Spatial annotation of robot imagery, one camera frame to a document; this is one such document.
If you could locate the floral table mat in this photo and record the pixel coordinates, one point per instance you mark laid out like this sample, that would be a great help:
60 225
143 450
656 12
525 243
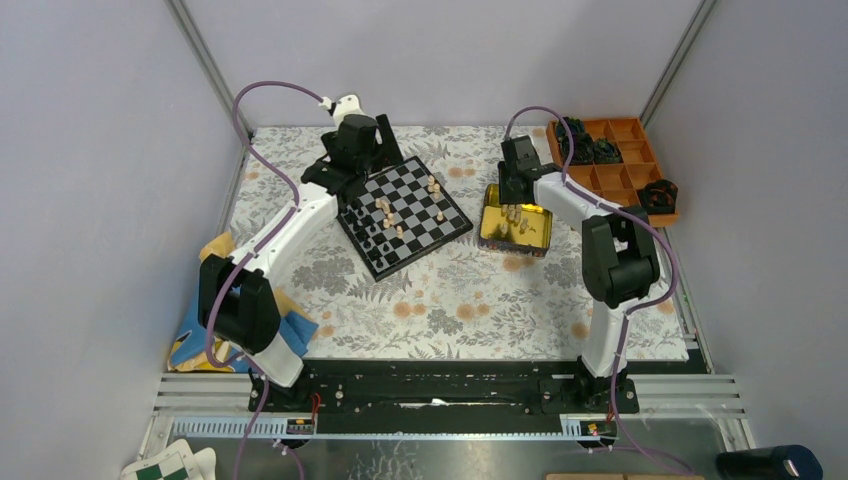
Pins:
459 302

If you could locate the blue yellow cloth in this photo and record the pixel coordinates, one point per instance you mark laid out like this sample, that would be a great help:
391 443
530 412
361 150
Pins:
188 349

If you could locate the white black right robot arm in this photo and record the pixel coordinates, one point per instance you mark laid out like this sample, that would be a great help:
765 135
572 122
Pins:
618 261

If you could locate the orange wooden divider tray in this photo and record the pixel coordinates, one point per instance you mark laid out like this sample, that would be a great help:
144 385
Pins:
617 183

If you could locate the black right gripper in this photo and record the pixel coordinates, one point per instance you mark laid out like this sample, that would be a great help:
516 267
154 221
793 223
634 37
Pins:
504 196

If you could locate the rolled black orange tie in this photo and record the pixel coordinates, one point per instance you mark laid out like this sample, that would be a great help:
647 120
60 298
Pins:
659 197

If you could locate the black grey chess board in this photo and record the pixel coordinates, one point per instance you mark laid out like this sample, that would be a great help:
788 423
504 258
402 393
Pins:
427 224

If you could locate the rolled blue floral tie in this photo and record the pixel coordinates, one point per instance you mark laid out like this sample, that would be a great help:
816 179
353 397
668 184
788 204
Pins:
573 125

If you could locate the dark blue cylinder bottle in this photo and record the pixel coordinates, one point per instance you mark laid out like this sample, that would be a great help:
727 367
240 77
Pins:
789 462

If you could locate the rolled green floral tie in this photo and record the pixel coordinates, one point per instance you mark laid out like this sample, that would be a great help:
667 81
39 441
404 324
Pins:
606 152

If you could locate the rolled dark floral tie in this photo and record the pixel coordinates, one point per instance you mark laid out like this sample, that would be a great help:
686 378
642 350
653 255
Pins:
583 149

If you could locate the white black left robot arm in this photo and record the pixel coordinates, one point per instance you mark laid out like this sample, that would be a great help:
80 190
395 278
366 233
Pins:
236 291

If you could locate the gold tin box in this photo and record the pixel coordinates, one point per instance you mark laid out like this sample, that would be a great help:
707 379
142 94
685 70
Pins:
520 229

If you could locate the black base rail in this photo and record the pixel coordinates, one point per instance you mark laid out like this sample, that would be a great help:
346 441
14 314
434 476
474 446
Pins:
444 397

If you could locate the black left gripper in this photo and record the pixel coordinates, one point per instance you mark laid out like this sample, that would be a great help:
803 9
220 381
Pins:
386 155

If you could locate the green white checker card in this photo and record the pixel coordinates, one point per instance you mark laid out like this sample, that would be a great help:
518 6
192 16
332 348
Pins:
175 462

